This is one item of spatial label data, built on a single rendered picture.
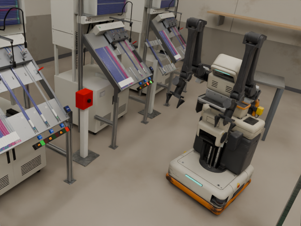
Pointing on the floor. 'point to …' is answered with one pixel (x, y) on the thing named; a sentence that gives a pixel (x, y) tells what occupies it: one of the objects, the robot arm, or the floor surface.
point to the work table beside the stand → (261, 79)
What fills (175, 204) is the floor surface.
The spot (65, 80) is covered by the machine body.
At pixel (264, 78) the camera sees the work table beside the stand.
